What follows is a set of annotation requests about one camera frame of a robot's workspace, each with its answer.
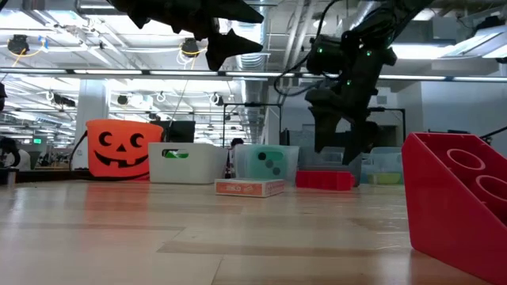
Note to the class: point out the black ceiling-hung device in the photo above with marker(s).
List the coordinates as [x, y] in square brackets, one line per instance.
[190, 48]
[17, 44]

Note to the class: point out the teal foam die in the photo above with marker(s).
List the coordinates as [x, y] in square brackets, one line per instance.
[267, 162]

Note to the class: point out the white plastic bin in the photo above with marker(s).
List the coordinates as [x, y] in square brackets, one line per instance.
[190, 170]

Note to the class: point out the clear plastic bin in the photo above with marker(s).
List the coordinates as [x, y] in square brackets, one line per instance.
[241, 162]
[390, 160]

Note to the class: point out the card deck with red end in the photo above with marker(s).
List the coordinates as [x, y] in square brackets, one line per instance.
[249, 188]

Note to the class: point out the bright ceiling light panel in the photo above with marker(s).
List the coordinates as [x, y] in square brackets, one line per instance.
[420, 51]

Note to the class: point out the green exit sign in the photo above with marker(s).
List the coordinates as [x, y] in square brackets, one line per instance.
[37, 141]

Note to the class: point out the orange pumpkin bucket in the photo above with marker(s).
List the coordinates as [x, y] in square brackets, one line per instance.
[126, 126]

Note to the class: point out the black monitor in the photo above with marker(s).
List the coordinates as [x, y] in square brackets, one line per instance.
[180, 132]

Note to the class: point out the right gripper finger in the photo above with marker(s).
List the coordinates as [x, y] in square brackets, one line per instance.
[362, 138]
[325, 132]

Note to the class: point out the red toy brick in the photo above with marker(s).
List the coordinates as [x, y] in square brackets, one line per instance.
[435, 221]
[325, 181]

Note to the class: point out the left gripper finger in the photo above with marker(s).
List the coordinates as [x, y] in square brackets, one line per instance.
[237, 12]
[223, 49]

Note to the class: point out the long ceiling light strip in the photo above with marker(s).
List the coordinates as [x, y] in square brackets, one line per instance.
[119, 72]

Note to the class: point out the silver spiral ventilation duct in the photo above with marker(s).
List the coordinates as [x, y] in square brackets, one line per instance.
[249, 79]

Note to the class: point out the person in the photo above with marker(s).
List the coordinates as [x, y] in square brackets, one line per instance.
[237, 143]
[16, 158]

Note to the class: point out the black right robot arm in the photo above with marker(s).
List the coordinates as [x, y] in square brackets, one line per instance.
[376, 23]

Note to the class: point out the olive green toy brick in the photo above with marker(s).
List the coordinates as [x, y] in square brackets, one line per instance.
[384, 179]

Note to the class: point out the black metal frame stand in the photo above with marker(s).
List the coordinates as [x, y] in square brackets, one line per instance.
[396, 110]
[253, 105]

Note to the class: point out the grey plastic bin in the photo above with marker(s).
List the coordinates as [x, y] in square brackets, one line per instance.
[309, 158]

